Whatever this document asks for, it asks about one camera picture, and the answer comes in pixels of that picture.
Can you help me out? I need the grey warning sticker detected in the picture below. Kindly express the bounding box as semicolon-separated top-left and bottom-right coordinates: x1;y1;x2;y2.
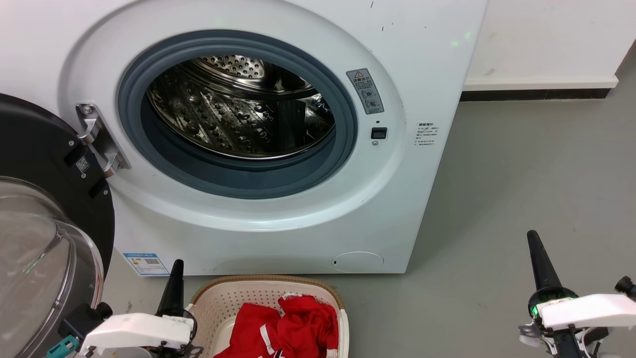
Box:
346;68;385;115

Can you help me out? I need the black washer door with glass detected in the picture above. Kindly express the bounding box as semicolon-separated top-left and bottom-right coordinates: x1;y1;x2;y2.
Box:
0;93;116;358

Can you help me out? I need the teal connector plug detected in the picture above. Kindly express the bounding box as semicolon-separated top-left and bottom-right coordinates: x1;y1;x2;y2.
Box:
47;336;80;358

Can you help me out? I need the red garment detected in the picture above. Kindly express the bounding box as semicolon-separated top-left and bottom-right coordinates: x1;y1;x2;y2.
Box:
214;294;339;358

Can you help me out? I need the white front-load washing machine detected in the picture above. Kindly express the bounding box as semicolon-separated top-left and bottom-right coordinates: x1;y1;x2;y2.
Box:
0;0;490;275

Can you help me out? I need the cream perforated laundry basket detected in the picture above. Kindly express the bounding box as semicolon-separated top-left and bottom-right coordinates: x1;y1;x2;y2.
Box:
185;275;350;358

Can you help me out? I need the perforated stainless steel drum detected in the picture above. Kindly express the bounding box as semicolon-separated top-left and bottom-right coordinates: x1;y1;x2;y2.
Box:
147;55;336;160

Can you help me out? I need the small white text label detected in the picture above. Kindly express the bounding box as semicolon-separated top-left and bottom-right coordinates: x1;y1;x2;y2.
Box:
414;122;438;147

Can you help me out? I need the grey rubber door gasket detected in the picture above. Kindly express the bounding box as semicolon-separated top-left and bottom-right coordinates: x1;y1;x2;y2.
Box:
118;30;358;199

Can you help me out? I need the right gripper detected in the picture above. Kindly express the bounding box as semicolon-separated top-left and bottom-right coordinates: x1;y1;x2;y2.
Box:
519;231;609;358

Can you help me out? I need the round white filter cover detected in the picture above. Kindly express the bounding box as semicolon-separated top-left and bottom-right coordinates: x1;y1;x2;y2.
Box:
331;251;384;273

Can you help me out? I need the blue energy label sticker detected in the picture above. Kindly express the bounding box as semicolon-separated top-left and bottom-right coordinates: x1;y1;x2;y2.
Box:
123;252;170;276

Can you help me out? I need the white and black baseboard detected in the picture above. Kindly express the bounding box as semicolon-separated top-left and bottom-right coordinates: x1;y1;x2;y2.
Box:
460;77;618;102

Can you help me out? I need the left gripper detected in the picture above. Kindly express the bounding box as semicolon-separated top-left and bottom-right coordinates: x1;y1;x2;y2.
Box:
149;260;204;358

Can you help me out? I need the silver metal door hinge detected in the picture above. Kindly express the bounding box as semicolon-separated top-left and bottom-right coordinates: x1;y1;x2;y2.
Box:
76;103;131;177

